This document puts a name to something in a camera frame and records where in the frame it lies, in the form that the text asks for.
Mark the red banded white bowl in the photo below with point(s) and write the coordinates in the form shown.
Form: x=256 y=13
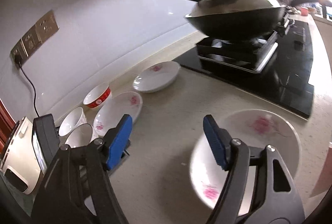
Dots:
x=98 y=96

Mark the black glass gas stove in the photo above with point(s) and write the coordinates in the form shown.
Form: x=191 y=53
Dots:
x=283 y=81

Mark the steel wok lid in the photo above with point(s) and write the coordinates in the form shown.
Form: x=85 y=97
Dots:
x=209 y=7

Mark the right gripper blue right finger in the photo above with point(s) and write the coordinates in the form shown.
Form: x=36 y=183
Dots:
x=275 y=198

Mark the white box appliance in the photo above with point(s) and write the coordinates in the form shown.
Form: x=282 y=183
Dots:
x=18 y=162

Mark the large white floral plate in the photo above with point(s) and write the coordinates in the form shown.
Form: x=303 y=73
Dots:
x=256 y=128

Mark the black wok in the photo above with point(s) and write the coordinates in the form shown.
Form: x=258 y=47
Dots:
x=243 y=25

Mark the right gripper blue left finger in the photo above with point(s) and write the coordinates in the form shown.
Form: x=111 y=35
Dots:
x=77 y=188

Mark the white bowl front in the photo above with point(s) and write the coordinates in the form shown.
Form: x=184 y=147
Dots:
x=81 y=136

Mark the medium white floral plate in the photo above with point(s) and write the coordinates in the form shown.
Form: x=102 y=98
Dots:
x=111 y=113

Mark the gold wall socket panel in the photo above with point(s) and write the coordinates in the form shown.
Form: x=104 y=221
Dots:
x=37 y=35

